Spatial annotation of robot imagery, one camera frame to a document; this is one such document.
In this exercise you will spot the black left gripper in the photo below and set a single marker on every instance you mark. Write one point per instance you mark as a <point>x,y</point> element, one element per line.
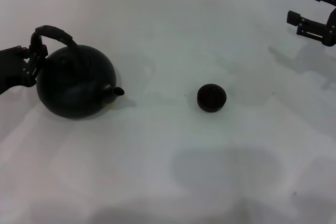
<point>10,69</point>

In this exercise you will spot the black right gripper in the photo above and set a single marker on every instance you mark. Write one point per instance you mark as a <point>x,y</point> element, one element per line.
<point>331,27</point>

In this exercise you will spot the small dark teacup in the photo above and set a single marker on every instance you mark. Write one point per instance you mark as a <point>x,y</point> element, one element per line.
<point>211,98</point>

